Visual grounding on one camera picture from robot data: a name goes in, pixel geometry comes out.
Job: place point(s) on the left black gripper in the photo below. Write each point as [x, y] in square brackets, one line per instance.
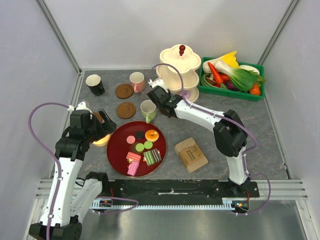
[110, 125]

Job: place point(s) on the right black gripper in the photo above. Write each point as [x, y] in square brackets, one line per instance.
[168, 92]

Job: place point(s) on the orange glazed donut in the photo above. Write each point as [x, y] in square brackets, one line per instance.
[151, 135]

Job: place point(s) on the purple sprinkled donut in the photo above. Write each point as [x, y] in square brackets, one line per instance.
[185, 93]

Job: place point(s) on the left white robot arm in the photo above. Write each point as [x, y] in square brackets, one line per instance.
[64, 214]

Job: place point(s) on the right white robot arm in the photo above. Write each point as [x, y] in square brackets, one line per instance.
[228, 130]

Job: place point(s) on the light green mug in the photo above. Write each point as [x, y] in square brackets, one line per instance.
[148, 110]

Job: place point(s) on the brown wooden coaster near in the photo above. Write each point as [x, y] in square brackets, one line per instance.
[126, 110]

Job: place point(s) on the brown wooden coaster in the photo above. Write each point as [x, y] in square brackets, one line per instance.
[126, 110]
[124, 91]

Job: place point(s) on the dark red round tray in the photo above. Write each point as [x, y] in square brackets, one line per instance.
[118, 147]

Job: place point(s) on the pink sandwich cookie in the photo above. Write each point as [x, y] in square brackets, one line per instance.
[130, 139]

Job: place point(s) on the black sandwich cookie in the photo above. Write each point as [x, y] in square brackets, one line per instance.
[139, 135]

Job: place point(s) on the brown wooden coaster far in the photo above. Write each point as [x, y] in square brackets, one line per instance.
[124, 91]

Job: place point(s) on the pink mug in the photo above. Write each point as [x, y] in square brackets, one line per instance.
[137, 80]

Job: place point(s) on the red layered cake slice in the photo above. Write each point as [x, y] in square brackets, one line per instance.
[133, 157]

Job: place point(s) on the green sandwich cookie left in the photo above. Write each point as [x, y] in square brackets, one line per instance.
[140, 147]

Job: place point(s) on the green sandwich cookie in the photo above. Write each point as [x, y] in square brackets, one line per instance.
[148, 145]
[140, 147]

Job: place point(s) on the black mug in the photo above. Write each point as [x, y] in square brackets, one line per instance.
[95, 84]

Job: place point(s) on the green sandwich cookie right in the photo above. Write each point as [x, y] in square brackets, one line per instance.
[148, 145]

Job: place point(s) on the cream three-tier dessert stand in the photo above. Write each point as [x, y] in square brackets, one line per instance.
[185, 77]

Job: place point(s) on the pink layered cake slice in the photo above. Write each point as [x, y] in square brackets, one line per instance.
[133, 168]

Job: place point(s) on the green layered cake slice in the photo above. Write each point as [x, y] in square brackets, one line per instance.
[148, 158]

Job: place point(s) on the brown layered cake slice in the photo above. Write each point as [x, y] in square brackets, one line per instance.
[156, 155]

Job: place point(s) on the wooden block with label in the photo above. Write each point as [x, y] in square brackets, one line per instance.
[190, 155]

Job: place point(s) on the toy purple eggplant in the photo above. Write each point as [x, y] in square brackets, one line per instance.
[231, 87]

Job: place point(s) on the toy yellow corn cabbage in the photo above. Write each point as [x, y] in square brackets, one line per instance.
[230, 59]

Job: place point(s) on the toy bok choy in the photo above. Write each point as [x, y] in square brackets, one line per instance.
[242, 79]

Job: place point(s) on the green plastic vegetable crate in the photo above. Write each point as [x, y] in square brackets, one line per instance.
[229, 93]

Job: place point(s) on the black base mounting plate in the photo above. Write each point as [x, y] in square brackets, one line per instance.
[181, 192]

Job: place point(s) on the toy white radish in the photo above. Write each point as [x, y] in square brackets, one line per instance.
[249, 68]

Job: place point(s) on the small orange toy carrot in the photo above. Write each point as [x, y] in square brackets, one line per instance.
[255, 90]

